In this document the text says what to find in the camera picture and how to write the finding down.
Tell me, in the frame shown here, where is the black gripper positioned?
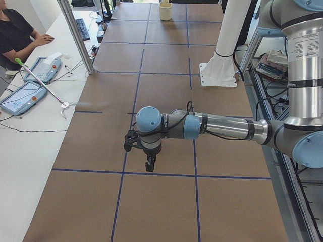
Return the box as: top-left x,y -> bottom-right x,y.
143,144 -> 162,172

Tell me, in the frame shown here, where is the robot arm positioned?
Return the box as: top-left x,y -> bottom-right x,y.
124,1 -> 322,172

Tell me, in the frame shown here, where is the person's hand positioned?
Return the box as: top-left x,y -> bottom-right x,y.
34,34 -> 55,46

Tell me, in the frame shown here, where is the reacher grabber tool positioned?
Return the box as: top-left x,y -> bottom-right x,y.
15,58 -> 76,120

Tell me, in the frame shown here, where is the upper teach pendant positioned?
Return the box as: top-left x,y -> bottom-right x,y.
29,57 -> 62,84

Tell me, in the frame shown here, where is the teach pendant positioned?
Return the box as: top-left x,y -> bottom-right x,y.
29,57 -> 62,84
1,81 -> 47,116

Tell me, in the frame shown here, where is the lower teach pendant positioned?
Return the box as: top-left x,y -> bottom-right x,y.
1,81 -> 47,116

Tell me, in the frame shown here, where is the cream cylindrical bin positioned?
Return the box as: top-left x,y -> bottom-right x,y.
159,0 -> 173,21

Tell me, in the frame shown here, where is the black keyboard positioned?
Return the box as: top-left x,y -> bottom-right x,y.
75,18 -> 90,41

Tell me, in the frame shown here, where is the stack of books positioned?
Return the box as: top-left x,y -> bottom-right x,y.
255,50 -> 288,80

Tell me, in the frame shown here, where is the person in black shirt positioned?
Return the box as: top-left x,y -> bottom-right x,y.
1,1 -> 41,71

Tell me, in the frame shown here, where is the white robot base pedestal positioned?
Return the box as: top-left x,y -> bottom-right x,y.
199,0 -> 257,87

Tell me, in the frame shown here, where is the aluminium frame post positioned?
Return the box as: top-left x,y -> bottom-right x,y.
57,0 -> 94,75

